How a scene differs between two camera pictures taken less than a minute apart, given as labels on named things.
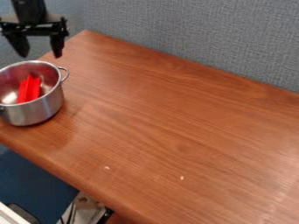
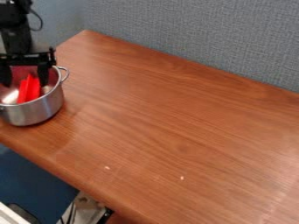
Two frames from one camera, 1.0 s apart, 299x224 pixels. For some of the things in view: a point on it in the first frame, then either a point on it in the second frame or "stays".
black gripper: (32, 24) to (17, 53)
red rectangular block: (29, 89) stays
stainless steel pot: (41, 109) stays
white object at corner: (8, 216) stays
